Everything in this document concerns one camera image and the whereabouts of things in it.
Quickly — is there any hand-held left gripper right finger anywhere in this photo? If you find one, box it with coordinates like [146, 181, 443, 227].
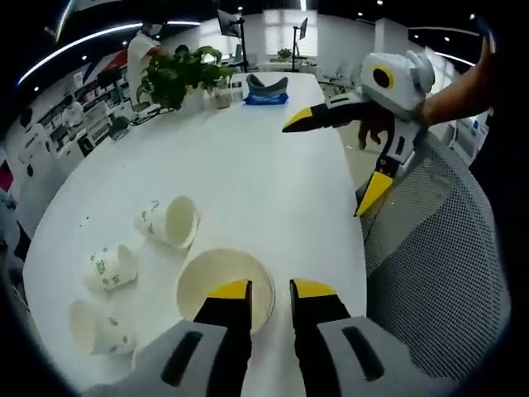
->
[288, 279, 431, 397]

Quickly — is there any white table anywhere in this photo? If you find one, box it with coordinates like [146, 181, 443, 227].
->
[22, 72, 373, 397]

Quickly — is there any person's right hand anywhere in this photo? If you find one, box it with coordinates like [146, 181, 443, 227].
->
[357, 98, 435, 151]

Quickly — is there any potted green plant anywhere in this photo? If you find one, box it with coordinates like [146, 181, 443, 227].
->
[137, 45, 235, 112]

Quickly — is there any black monitor on pole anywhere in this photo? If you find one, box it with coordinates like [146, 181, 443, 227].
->
[217, 7, 249, 72]
[292, 17, 310, 71]

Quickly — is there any black cable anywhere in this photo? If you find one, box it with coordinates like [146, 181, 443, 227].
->
[131, 105, 166, 125]

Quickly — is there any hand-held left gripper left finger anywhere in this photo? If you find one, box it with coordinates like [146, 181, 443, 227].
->
[123, 279, 254, 397]

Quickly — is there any white printed paper cup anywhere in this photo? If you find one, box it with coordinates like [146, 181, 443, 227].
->
[133, 194, 203, 250]
[176, 247, 276, 334]
[83, 243, 139, 293]
[68, 300, 136, 356]

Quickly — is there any white mesh office chair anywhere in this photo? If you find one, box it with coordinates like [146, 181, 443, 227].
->
[355, 131, 516, 377]

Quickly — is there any curved ceiling strip light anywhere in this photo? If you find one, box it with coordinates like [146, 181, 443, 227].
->
[16, 22, 144, 86]

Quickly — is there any blue packet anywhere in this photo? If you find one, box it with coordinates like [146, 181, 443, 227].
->
[243, 93, 289, 107]

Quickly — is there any grey rounded device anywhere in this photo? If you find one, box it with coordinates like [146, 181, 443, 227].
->
[107, 115, 131, 142]

